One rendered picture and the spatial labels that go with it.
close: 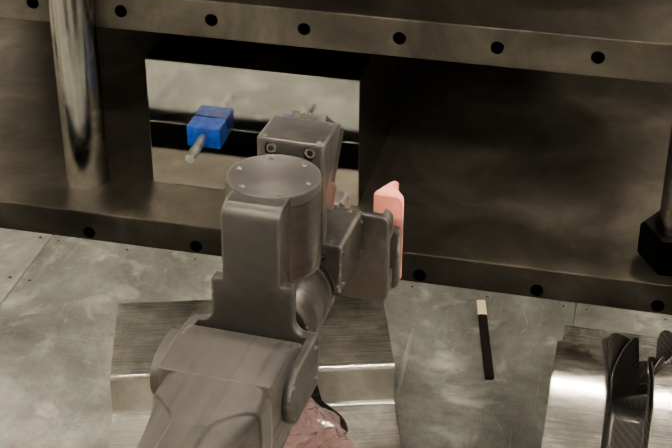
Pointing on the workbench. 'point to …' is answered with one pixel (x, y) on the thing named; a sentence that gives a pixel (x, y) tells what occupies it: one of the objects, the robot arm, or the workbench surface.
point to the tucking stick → (485, 340)
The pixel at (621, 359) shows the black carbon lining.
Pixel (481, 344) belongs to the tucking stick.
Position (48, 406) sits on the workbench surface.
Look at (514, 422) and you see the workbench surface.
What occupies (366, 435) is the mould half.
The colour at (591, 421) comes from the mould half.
